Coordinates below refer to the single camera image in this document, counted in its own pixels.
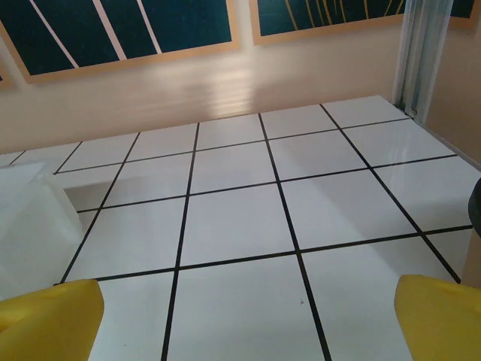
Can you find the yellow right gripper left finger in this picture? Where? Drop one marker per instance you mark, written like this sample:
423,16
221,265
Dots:
49,323

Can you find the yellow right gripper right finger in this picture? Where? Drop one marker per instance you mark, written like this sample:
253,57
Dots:
443,323

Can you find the white plastic bin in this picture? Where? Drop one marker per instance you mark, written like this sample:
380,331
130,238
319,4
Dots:
30,210

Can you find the paper coffee cup, black lid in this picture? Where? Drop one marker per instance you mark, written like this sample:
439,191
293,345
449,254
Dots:
475,210

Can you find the aluminium corner post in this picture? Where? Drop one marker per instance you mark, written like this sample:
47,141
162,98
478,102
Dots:
417,56

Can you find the teal wall panel, flower drawings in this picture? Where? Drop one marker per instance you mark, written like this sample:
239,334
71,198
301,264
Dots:
112,30

